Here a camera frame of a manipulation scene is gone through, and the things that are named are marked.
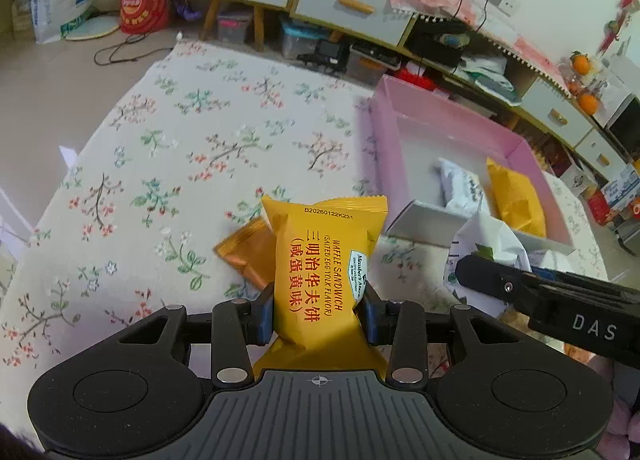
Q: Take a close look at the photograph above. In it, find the white torn snack bag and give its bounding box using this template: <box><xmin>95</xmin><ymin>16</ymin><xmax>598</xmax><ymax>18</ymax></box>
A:
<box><xmin>444</xmin><ymin>212</ymin><xmax>553</xmax><ymax>321</ymax></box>

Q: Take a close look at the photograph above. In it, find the yellow snack packet in box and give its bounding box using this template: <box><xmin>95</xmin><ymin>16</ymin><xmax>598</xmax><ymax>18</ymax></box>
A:
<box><xmin>486</xmin><ymin>158</ymin><xmax>547</xmax><ymax>238</ymax></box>

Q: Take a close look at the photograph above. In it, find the white snack packet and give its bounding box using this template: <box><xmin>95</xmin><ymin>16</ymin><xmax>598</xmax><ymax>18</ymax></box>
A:
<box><xmin>437</xmin><ymin>159</ymin><xmax>490</xmax><ymax>217</ymax></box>

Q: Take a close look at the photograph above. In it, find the orange fruit lower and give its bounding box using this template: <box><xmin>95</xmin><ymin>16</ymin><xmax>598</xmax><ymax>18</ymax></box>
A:
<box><xmin>577</xmin><ymin>92</ymin><xmax>599</xmax><ymax>116</ymax></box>

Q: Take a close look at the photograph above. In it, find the orange fruit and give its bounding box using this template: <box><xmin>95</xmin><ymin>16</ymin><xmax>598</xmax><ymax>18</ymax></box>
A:
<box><xmin>570</xmin><ymin>52</ymin><xmax>591</xmax><ymax>76</ymax></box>
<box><xmin>577</xmin><ymin>92</ymin><xmax>599</xmax><ymax>116</ymax></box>

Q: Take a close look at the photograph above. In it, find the red box under cabinet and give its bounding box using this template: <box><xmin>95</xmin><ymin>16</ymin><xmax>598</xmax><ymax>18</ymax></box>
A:
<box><xmin>394</xmin><ymin>67</ymin><xmax>437</xmax><ymax>92</ymax></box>

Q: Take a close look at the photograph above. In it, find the orange fruit upper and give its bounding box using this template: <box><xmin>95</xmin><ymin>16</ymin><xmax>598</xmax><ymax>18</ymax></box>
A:
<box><xmin>570</xmin><ymin>52</ymin><xmax>591</xmax><ymax>76</ymax></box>

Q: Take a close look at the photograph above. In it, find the yellow waffle sandwich packet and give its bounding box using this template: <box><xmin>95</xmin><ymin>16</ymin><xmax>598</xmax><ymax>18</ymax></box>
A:
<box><xmin>254</xmin><ymin>196</ymin><xmax>387</xmax><ymax>374</ymax></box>

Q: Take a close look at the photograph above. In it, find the pink shelf cloth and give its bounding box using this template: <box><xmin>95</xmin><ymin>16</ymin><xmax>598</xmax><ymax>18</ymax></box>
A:
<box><xmin>389</xmin><ymin>0</ymin><xmax>570</xmax><ymax>96</ymax></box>

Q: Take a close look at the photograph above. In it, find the orange snack packet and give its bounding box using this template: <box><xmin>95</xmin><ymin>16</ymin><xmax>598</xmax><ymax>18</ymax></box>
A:
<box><xmin>214</xmin><ymin>217</ymin><xmax>277</xmax><ymax>291</ymax></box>

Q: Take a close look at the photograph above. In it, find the pink snack box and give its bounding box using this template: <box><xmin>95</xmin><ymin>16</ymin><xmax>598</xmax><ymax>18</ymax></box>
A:
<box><xmin>371</xmin><ymin>76</ymin><xmax>574</xmax><ymax>254</ymax></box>

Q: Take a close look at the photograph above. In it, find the wooden white drawer cabinet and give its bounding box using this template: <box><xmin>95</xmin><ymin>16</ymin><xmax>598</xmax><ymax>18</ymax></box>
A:
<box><xmin>209</xmin><ymin>0</ymin><xmax>628</xmax><ymax>180</ymax></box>

